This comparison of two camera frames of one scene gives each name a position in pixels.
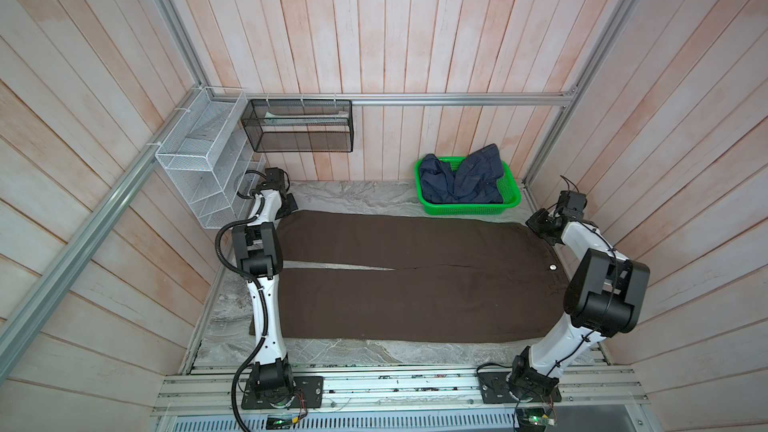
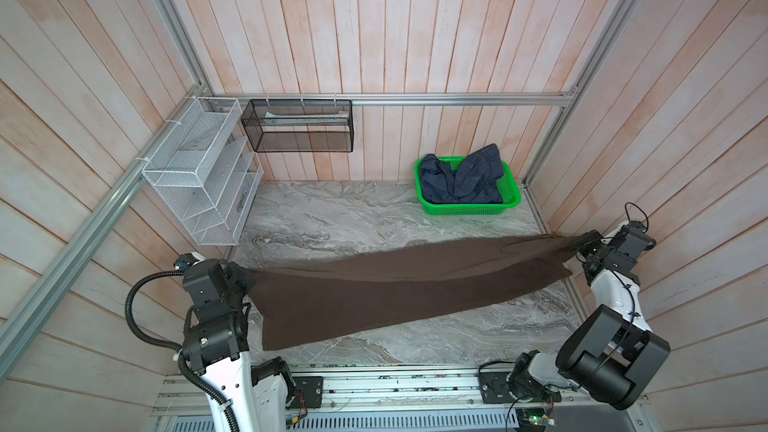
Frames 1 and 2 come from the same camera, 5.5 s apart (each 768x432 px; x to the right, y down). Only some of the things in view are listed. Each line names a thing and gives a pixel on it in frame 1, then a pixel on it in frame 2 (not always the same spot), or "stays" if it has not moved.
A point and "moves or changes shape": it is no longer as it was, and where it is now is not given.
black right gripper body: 539,222 to 590,246
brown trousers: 395,276 moves or changes shape
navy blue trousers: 476,179 stays
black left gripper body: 287,207 to 241,282
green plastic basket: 511,195 stays
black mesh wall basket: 300,125 stays
